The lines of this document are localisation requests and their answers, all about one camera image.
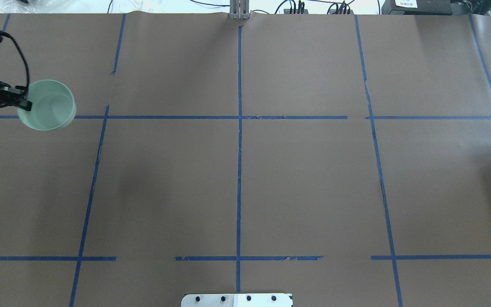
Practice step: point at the black desktop box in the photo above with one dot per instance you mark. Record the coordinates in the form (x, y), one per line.
(416, 7)

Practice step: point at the aluminium frame post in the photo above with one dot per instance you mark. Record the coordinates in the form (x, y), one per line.
(239, 9)

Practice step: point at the white pedestal column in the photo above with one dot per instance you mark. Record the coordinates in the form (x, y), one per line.
(238, 300)

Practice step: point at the mint green bowl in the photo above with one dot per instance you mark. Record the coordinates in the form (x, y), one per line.
(53, 106)

